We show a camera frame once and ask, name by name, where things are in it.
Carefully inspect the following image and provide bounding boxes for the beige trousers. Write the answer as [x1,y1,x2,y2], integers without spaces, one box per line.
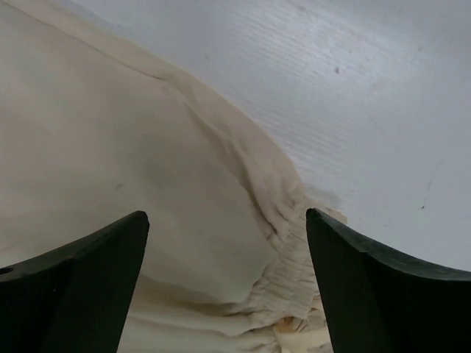
[1,1,332,352]

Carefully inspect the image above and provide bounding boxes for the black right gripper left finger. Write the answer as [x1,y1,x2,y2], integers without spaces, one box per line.
[1,211,149,353]

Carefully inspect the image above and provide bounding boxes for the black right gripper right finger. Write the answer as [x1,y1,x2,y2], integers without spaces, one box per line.
[306,209,470,353]

